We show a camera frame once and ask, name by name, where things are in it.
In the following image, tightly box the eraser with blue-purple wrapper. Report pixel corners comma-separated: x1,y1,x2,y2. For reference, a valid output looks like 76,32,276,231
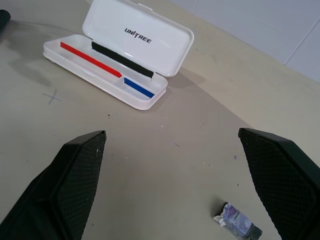
213,201,263,240

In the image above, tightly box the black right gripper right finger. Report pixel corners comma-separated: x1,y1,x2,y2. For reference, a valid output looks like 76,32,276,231
237,127,320,240

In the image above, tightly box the clear plastic organizer box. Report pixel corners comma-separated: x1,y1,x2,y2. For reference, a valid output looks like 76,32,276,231
42,0,195,111

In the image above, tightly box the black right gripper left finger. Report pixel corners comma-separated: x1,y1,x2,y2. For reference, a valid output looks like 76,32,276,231
0,129,107,240

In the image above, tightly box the black rounded object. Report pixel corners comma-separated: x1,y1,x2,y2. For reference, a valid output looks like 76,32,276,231
0,9,11,35

